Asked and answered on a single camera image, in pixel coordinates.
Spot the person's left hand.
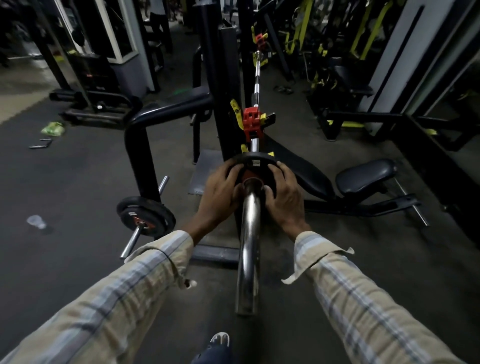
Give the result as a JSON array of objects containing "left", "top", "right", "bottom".
[{"left": 195, "top": 159, "right": 246, "bottom": 235}]

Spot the person's right hand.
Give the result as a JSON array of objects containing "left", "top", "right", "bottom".
[{"left": 263, "top": 161, "right": 312, "bottom": 241}]

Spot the small black weight plate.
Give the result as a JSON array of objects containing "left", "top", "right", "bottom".
[{"left": 229, "top": 151, "right": 280, "bottom": 200}]

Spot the person's right forearm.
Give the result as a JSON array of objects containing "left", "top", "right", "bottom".
[{"left": 279, "top": 221, "right": 466, "bottom": 364}]

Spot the person's left forearm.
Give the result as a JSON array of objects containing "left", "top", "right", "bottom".
[{"left": 0, "top": 217, "right": 211, "bottom": 364}]

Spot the black bench back pad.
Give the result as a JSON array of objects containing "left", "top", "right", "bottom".
[{"left": 262, "top": 134, "right": 337, "bottom": 202}]

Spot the chrome barbell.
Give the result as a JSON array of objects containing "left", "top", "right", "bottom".
[{"left": 235, "top": 49, "right": 262, "bottom": 316}]

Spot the yellow bar catch hook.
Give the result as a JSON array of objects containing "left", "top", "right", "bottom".
[{"left": 230, "top": 98, "right": 245, "bottom": 131}]

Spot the black bench seat pad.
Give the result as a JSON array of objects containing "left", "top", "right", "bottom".
[{"left": 335, "top": 158, "right": 398, "bottom": 196}]

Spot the black weight plate red hub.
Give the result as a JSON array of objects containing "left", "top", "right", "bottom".
[{"left": 116, "top": 196, "right": 176, "bottom": 238}]

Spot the black bench press rack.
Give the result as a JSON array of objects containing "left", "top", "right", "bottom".
[{"left": 123, "top": 0, "right": 279, "bottom": 264}]

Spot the chrome plate storage peg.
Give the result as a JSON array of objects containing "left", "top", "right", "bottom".
[{"left": 119, "top": 175, "right": 170, "bottom": 260}]

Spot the yellow and black gym machine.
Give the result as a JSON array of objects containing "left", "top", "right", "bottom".
[{"left": 280, "top": 0, "right": 398, "bottom": 142}]

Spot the green plastic bag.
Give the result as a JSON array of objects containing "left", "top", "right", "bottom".
[{"left": 40, "top": 121, "right": 66, "bottom": 137}]

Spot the white framed mirror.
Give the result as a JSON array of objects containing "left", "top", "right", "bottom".
[{"left": 54, "top": 0, "right": 140, "bottom": 64}]

